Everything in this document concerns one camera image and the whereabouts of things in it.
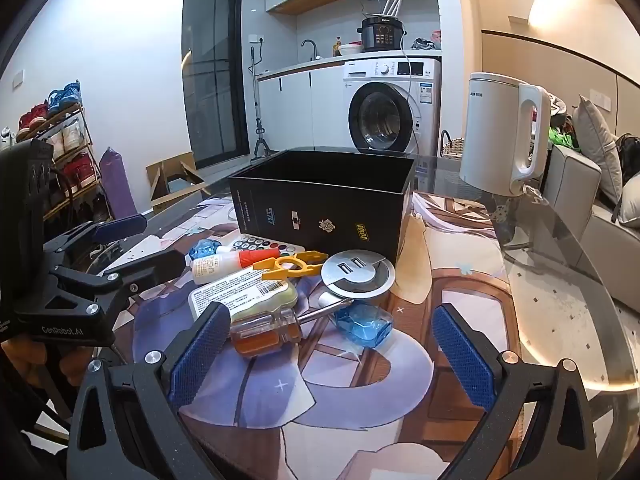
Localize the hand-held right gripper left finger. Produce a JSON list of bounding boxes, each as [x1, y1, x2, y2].
[[67, 302, 231, 480]]

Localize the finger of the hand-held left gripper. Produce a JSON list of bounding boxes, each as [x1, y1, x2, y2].
[[50, 250, 186, 321], [42, 214, 148, 273]]

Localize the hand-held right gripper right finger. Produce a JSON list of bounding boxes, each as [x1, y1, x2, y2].
[[432, 303, 598, 480]]

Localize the clear blue plastic piece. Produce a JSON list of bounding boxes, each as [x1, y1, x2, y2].
[[187, 240, 221, 263]]

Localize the white glue bottle red cap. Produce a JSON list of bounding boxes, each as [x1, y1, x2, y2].
[[191, 249, 273, 285]]

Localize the screwdriver with amber handle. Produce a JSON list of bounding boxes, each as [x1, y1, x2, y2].
[[229, 297, 356, 358]]

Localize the clear blue plastic case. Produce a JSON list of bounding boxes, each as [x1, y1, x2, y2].
[[332, 302, 396, 348]]

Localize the black cardboard box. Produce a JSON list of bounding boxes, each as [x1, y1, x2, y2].
[[227, 147, 417, 267]]

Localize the person's left hand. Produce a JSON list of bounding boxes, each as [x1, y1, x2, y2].
[[2, 342, 96, 386]]

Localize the purple rolled yoga mat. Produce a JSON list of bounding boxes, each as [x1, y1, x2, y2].
[[99, 147, 138, 221]]

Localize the white green labelled packet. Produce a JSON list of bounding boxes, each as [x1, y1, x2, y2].
[[188, 266, 298, 323]]

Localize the open brown cardboard box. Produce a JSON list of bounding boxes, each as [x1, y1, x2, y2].
[[146, 151, 211, 213]]

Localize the wooden shoe rack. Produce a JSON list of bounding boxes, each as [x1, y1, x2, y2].
[[15, 102, 113, 221]]

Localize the watercolour paint palette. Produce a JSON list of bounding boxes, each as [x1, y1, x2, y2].
[[227, 234, 306, 261]]

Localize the yellow plastic tool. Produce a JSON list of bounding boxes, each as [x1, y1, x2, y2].
[[252, 250, 330, 281]]

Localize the printed table mat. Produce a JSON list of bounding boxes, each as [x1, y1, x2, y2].
[[87, 192, 526, 480]]

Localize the round silver socket grommet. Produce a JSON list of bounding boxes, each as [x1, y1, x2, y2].
[[320, 253, 397, 303]]

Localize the mop with stand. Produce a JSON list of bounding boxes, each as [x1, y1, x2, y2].
[[247, 45, 273, 158]]

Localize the black glass door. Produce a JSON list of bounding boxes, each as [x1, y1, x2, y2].
[[181, 0, 251, 170]]

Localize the grey sofa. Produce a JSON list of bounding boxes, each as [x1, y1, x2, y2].
[[542, 142, 640, 306]]

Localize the wicker basket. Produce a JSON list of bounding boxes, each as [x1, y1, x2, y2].
[[439, 130, 466, 158]]

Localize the white lower cabinets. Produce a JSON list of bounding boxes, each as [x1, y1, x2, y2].
[[257, 62, 346, 153]]

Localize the white electric kettle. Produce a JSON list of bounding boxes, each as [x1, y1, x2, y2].
[[459, 72, 551, 197]]

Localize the white cushion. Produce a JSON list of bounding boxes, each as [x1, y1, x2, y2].
[[617, 175, 640, 226]]

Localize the green cloth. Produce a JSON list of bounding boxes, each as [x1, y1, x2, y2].
[[548, 125, 581, 153]]

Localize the grey cushion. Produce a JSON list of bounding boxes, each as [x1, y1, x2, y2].
[[572, 95, 623, 206]]

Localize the black backpack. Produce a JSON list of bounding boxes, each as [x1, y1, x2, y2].
[[615, 132, 640, 186]]

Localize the white washing machine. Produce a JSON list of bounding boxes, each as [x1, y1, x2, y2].
[[342, 57, 442, 156]]

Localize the black pressure cooker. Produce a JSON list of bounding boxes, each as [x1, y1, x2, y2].
[[361, 16, 405, 52]]

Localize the white router with antennas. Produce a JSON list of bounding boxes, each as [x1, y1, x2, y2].
[[367, 0, 403, 18]]

